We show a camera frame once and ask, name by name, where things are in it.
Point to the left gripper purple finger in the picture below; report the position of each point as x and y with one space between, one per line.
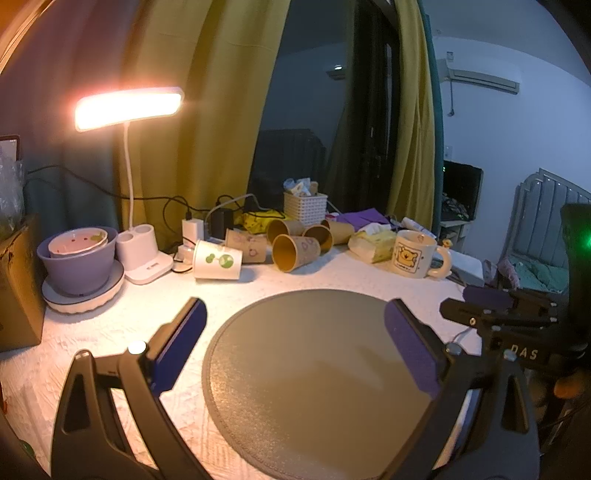
487 297

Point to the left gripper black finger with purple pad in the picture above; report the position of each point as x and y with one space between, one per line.
480 421

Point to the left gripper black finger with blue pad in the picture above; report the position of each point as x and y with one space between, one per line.
88 438

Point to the white paper cup green print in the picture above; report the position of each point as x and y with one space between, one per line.
216 262

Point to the brown paper cup right back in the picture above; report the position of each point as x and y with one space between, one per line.
341 231

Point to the brown paper cup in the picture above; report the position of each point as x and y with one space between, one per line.
323 235
341 231
279 227
292 252

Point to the brown paper cup middle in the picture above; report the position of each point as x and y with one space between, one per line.
323 235

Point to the brown paper cup front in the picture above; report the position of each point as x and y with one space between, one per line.
292 252

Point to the brown paper cup left back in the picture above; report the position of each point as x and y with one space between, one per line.
279 227

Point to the beige paper cup pink print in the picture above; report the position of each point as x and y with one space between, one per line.
253 247

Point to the grey padded headboard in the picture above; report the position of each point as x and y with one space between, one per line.
535 229

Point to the white bear mug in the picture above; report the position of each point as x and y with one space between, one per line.
413 254

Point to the black monitor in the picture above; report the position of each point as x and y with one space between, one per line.
461 191

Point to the yellow tissue pack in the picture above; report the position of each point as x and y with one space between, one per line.
373 243

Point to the yellow curtain right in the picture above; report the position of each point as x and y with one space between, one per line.
413 185

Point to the yellow curtain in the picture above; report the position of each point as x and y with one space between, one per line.
221 54
413 185

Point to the white round plate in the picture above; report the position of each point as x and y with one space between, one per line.
70 305

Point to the purple cloth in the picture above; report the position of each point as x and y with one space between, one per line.
360 219

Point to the cardboard box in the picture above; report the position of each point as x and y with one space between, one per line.
22 307

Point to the purple bowl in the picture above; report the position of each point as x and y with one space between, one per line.
79 274

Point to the white desk lamp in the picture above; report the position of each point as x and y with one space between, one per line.
136 247

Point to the round grey mat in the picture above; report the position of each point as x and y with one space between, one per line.
309 385

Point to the white woven basket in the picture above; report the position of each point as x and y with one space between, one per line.
309 210

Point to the pink patterned bowl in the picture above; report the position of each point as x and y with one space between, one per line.
77 241

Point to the white air conditioner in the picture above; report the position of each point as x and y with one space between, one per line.
483 72

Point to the white charger plug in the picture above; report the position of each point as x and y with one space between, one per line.
192 230

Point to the yellow patterned pouch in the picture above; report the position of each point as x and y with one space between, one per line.
257 222

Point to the black power adapter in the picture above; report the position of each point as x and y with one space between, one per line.
221 220

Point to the yellow curtain left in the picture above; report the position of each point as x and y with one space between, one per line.
221 54

